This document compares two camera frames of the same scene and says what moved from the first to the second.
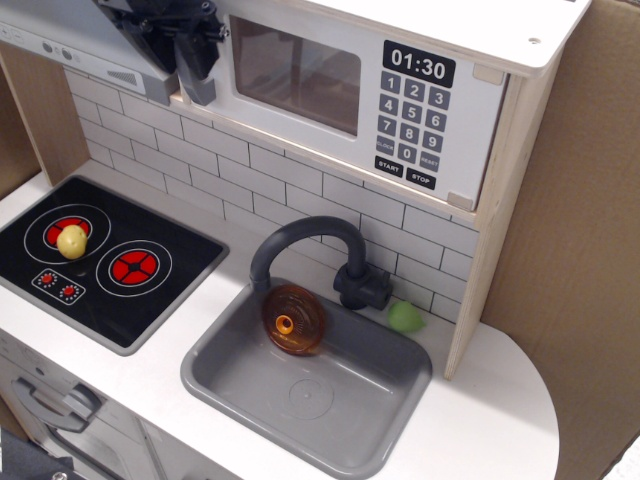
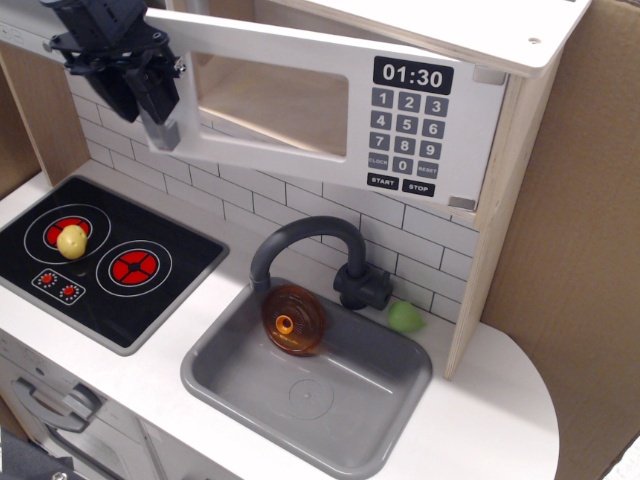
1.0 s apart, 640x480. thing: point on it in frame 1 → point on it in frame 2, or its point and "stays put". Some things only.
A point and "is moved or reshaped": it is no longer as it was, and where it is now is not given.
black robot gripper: [198, 21] → [113, 34]
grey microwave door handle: [201, 91] → [163, 136]
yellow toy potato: [72, 242] stays put
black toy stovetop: [139, 265] stays put
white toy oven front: [65, 416] stays put
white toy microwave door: [366, 97] is moved or reshaped
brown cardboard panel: [566, 283] stays put
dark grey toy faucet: [357, 285] stays put
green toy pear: [404, 317] stays put
